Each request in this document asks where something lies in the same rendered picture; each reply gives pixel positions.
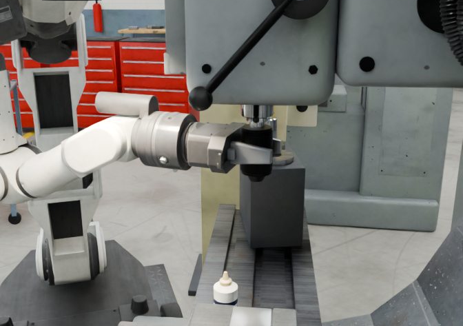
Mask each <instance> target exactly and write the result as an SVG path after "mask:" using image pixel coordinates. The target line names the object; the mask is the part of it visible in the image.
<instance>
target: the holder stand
mask: <svg viewBox="0 0 463 326"><path fill-rule="evenodd" d="M305 170H306V169H305V167H304V165H303V164H302V163H301V162H300V160H299V158H298V157H297V156H296V155H295V153H294V151H293V150H292V149H291V148H290V147H289V145H288V143H287V142H286V141H282V152H281V153H280V154H273V160H272V173H271V174H270V175H268V176H266V177H265V179H264V180H263V181H261V182H253V181H250V180H249V179H248V177H247V176H246V175H244V174H242V173H241V165H240V207H239V210H240V214H241V217H242V220H243V225H244V227H245V231H246V235H247V239H248V242H249V246H250V248H261V247H291V246H302V235H303V219H304V202H305Z"/></svg>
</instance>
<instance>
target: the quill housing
mask: <svg viewBox="0 0 463 326"><path fill-rule="evenodd" d="M274 8H275V6H274V5H273V3H272V1H271V0H185V43H186V72H187V89H188V91H189V92H190V91H191V90H192V89H193V88H195V87H198V86H203V87H205V86H206V85H207V84H208V82H209V81H210V80H211V79H212V78H213V77H214V75H215V74H216V73H217V72H218V71H219V70H220V69H221V68H222V67H223V66H224V65H225V63H226V62H227V61H228V60H229V59H230V58H231V56H232V55H233V54H234V53H235V52H236V51H237V49H239V47H240V46H241V45H242V44H243V43H244V42H245V41H246V40H247V39H248V37H249V36H250V35H251V34H252V33H253V32H254V30H255V29H256V28H257V27H258V26H259V25H260V24H261V23H262V22H263V21H264V20H265V18H266V17H267V16H268V15H269V14H270V13H271V11H272V10H273V9H274ZM338 11H339V0H329V1H328V3H327V4H326V6H325V7H324V8H323V9H322V10H321V11H320V12H319V13H318V14H316V15H315V16H313V17H310V18H308V19H291V18H289V17H286V16H285V15H282V16H281V18H279V20H277V22H276V23H275V24H274V25H273V26H272V27H271V28H270V30H269V31H268V32H267V33H266V34H265V35H264V37H263V38H262V39H261V40H260V41H259V42H258V43H257V44H256V45H255V46H254V47H253V48H252V49H251V51H250V52H249V53H248V54H247V55H246V56H245V58H244V59H243V60H242V61H241V62H240V63H239V64H238V65H237V66H236V67H235V68H234V69H233V71H232V72H231V73H230V74H229V75H228V76H227V78H226V79H225V80H224V81H223V82H222V83H221V84H220V85H219V86H218V87H217V88H216V89H215V90H214V92H213V93H212V96H213V102H212V104H222V105H308V106H313V105H320V104H321V103H324V102H325V101H326V100H327V99H328V98H329V97H330V96H331V94H332V92H333V88H334V84H335V72H336V48H337V35H338Z"/></svg>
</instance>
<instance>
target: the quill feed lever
mask: <svg viewBox="0 0 463 326"><path fill-rule="evenodd" d="M271 1H272V3H273V5H274V6H275V8H274V9H273V10H272V11H271V13H270V14H269V15H268V16H267V17H266V18H265V20H264V21H263V22H262V23H261V24H260V25H259V26H258V27H257V28H256V29H255V30H254V32H253V33H252V34H251V35H250V36H249V37H248V39H247V40H246V41H245V42H244V43H243V44H242V45H241V46H240V47H239V49H237V51H236V52H235V53H234V54H233V55H232V56H231V58H230V59H229V60H228V61H227V62H226V63H225V65H224V66H223V67H222V68H221V69H220V70H219V71H218V72H217V73H216V74H215V75H214V77H213V78H212V79H211V80H210V81H209V82H208V84H207V85H206V86H205V87H203V86H198V87H195V88H193V89H192V90H191V91H190V93H189V96H188V101H189V104H190V106H191V107H192V108H193V109H194V110H197V111H205V110H207V109H208V108H209V107H210V106H211V105H212V102H213V96H212V93H213V92H214V90H215V89H216V88H217V87H218V86H219V85H220V84H221V83H222V82H223V81H224V80H225V79H226V78H227V76H228V75H229V74H230V73H231V72H232V71H233V69H234V68H235V67H236V66H237V65H238V64H239V63H240V62H241V61H242V60H243V59H244V58H245V56H246V55H247V54H248V53H249V52H250V51H251V49H252V48H253V47H254V46H255V45H256V44H257V43H258V42H259V41H260V40H261V39H262V38H263V37H264V35H265V34H266V33H267V32H268V31H269V30H270V28H271V27H272V26H273V25H274V24H275V23H276V22H277V20H279V18H281V16H282V15H285V16H286V17H289V18H291V19H308V18H310V17H313V16H315V15H316V14H318V13H319V12H320V11H321V10H322V9H323V8H324V7H325V6H326V4H327V3H328V1H329V0H271Z"/></svg>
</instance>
